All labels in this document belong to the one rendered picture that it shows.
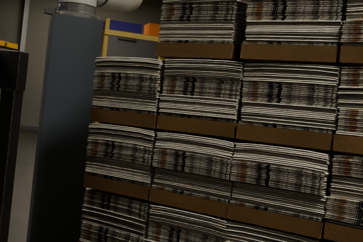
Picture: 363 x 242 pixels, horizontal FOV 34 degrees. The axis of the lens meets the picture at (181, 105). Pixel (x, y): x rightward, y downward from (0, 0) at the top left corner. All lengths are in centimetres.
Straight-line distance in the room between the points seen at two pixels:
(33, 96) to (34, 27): 136
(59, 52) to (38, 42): 963
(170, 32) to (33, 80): 1014
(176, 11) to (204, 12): 10
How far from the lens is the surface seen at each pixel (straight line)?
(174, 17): 190
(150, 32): 940
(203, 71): 178
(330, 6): 165
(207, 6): 182
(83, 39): 240
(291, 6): 168
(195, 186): 179
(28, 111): 1197
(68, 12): 242
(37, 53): 1200
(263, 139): 166
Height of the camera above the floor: 67
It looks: 1 degrees up
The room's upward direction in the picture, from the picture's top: 6 degrees clockwise
